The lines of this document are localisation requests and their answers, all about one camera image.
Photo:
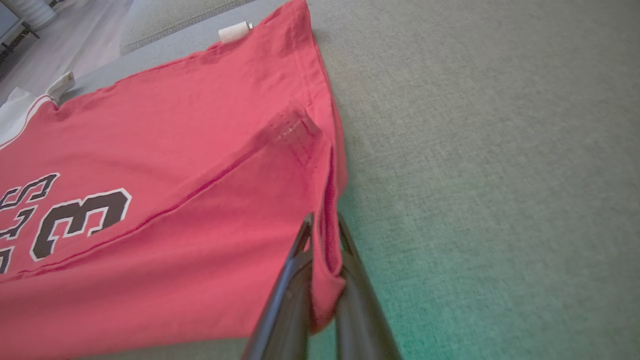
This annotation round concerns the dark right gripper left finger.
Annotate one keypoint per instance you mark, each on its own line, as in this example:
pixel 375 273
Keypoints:
pixel 285 310

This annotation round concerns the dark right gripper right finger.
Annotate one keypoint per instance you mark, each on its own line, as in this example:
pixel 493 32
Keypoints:
pixel 362 320

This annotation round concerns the red white numbered jersey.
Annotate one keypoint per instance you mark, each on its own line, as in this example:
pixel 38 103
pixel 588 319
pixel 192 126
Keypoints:
pixel 150 150

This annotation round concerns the grey fabric sofa seat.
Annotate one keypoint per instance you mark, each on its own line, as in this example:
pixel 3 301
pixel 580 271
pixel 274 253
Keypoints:
pixel 500 150

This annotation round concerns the grey sofa cushion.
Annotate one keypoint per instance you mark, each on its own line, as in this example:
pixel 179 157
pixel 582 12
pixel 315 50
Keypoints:
pixel 170 20

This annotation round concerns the white ribbed pot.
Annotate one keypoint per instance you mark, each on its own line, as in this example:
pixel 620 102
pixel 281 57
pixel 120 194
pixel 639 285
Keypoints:
pixel 32 10

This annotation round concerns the black frame furniture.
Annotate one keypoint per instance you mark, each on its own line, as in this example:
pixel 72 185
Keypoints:
pixel 12 32

